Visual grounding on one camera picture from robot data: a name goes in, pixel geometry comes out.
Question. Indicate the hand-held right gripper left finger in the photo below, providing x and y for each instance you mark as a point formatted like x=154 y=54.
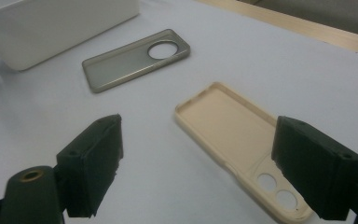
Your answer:
x=90 y=161

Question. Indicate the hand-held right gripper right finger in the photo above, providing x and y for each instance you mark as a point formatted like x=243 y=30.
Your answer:
x=317 y=168

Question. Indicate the beige phone case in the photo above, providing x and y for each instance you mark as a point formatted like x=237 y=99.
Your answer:
x=227 y=130

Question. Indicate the grey metal bracket stand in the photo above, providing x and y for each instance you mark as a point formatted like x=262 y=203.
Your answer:
x=118 y=67

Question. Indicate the white plastic storage bin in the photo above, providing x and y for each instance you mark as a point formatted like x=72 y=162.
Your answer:
x=49 y=28

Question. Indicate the white table cover sheet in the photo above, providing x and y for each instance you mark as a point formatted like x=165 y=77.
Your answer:
x=245 y=56

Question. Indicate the light wooden table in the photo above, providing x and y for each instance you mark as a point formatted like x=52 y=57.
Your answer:
x=323 y=31

